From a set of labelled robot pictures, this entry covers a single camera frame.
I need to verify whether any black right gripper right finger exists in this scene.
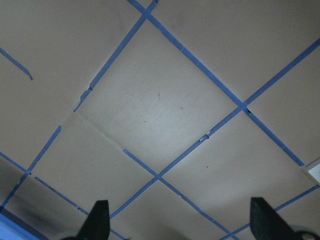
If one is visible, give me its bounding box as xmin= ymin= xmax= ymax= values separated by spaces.
xmin=250 ymin=197 xmax=300 ymax=240

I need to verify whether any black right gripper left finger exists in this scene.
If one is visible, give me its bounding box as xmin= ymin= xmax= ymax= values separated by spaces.
xmin=77 ymin=200 xmax=111 ymax=240

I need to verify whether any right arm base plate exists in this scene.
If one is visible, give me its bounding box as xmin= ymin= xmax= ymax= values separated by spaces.
xmin=303 ymin=158 xmax=320 ymax=185

